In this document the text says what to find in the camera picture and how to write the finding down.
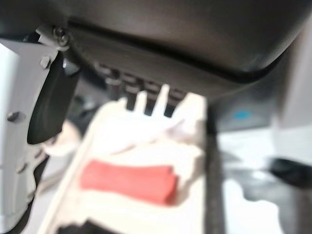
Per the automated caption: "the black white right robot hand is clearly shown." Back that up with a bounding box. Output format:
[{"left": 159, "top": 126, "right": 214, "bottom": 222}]
[{"left": 0, "top": 26, "right": 80, "bottom": 220}]

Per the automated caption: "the red cloth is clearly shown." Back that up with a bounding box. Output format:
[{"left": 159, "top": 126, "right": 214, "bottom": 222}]
[{"left": 79, "top": 159, "right": 180, "bottom": 205}]

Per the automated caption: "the white cloth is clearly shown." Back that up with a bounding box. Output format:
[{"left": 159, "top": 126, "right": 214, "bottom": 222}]
[{"left": 109, "top": 114, "right": 205, "bottom": 156}]

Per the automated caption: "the grey front-load washing machine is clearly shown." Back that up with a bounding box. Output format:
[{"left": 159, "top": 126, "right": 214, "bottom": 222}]
[{"left": 0, "top": 0, "right": 312, "bottom": 132}]

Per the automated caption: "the white wicker basket tray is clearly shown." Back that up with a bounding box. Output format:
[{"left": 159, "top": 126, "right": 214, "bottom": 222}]
[{"left": 46, "top": 84, "right": 208, "bottom": 234}]

